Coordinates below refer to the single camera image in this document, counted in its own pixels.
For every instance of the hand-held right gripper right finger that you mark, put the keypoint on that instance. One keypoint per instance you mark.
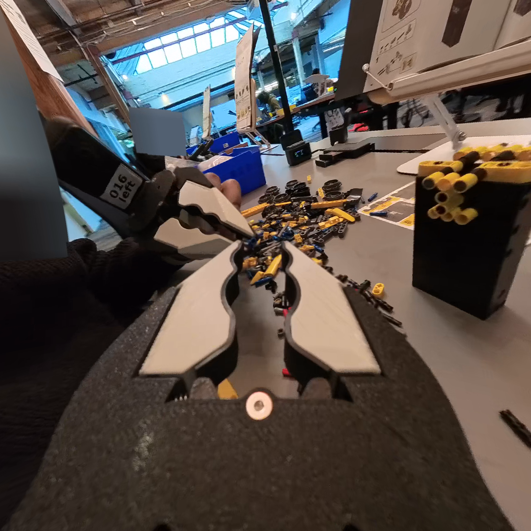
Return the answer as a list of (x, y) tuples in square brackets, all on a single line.
[(327, 323)]

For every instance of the black axle rod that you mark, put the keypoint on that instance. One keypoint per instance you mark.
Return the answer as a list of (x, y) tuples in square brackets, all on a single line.
[(516, 427)]

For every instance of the black flat panel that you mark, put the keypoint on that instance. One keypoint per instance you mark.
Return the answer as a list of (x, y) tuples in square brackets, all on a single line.
[(356, 49)]

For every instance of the black metal pole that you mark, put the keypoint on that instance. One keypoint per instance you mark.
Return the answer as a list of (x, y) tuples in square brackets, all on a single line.
[(273, 54)]

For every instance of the black flat device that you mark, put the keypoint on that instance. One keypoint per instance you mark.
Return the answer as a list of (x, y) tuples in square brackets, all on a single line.
[(344, 150)]

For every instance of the black perforated block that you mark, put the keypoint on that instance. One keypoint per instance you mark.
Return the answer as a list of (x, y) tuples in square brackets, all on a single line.
[(464, 257)]

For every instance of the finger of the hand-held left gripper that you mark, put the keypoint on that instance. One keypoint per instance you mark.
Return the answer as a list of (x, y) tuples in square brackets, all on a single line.
[(182, 240), (211, 203)]

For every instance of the person's left hand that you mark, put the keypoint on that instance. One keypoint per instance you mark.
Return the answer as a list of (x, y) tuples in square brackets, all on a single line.
[(232, 193)]

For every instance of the pile of black red pins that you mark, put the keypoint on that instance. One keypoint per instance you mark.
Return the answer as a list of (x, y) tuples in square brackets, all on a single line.
[(365, 290)]

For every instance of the yellow black sticker sheet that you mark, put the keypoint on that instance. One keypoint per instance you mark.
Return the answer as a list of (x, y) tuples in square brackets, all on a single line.
[(390, 207)]

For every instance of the pile of yellow black building pieces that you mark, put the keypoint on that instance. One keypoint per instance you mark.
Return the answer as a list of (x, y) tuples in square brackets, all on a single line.
[(315, 215)]

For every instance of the pale book stand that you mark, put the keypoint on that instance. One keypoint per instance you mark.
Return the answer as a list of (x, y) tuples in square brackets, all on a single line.
[(259, 143)]

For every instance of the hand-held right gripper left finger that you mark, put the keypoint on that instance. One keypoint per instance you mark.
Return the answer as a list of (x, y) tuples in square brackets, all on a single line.
[(195, 323)]

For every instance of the black upright holder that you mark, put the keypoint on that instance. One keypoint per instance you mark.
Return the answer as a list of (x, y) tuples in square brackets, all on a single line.
[(338, 135)]

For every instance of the black box with display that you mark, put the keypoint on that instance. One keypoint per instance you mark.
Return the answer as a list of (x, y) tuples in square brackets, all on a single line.
[(295, 155)]

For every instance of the instruction booklet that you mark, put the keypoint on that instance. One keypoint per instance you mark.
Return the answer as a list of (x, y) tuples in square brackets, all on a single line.
[(244, 83), (206, 112), (415, 33)]

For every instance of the blue plastic bin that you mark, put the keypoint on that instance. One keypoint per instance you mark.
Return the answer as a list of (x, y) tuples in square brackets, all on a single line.
[(240, 172), (226, 141)]

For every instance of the white paper notice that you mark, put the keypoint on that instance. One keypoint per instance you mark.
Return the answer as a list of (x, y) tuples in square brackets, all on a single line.
[(29, 37)]

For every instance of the wooden beam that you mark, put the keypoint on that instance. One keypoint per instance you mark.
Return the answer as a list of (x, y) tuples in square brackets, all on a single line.
[(54, 95)]

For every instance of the white lamp base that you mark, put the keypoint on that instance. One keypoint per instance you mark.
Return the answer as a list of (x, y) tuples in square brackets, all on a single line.
[(415, 164)]

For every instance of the clear plastic bag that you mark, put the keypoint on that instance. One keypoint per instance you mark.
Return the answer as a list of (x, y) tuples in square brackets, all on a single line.
[(215, 162)]

